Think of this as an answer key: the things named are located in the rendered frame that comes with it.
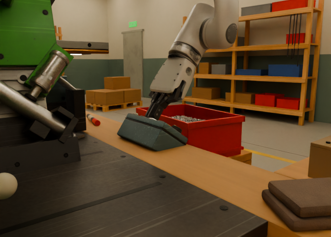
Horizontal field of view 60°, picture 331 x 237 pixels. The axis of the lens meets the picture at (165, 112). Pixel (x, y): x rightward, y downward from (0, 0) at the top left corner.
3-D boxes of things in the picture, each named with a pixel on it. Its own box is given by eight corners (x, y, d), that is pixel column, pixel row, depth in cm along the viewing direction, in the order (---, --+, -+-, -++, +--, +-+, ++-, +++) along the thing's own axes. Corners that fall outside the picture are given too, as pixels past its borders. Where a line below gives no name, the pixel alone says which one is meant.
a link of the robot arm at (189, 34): (209, 62, 75) (183, 60, 81) (229, 21, 78) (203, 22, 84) (193, 42, 69) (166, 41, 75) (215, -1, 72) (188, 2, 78)
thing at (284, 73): (301, 126, 502) (312, -7, 466) (180, 107, 724) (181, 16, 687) (314, 121, 538) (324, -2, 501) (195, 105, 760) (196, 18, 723)
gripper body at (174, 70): (205, 67, 73) (185, 104, 71) (179, 66, 81) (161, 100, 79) (187, 49, 69) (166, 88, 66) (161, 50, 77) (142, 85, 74)
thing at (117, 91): (121, 103, 793) (121, 76, 781) (142, 106, 742) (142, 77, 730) (84, 108, 703) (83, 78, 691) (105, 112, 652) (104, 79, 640)
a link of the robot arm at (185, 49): (208, 61, 74) (203, 71, 74) (185, 61, 81) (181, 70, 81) (188, 41, 69) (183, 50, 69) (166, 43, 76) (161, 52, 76)
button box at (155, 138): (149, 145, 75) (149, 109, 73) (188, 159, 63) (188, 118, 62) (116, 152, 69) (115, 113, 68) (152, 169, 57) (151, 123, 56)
